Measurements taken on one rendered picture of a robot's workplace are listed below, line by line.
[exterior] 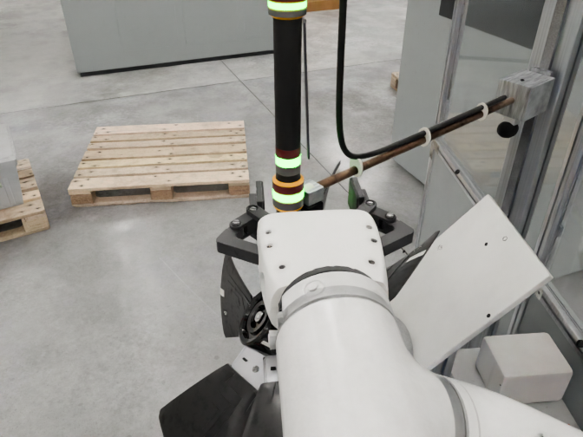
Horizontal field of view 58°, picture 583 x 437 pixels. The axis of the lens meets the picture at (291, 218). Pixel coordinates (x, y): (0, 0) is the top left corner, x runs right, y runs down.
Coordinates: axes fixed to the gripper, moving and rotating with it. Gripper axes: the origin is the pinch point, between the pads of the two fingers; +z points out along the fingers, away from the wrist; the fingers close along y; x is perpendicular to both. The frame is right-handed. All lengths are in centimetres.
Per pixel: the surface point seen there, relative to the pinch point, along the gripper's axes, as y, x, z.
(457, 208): 70, -80, 113
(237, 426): -10, -64, 18
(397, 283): 14.6, -22.4, 11.4
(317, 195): 4.1, -12.7, 20.2
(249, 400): -8, -59, 21
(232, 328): -12, -67, 48
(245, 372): -8, -56, 25
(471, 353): 50, -80, 46
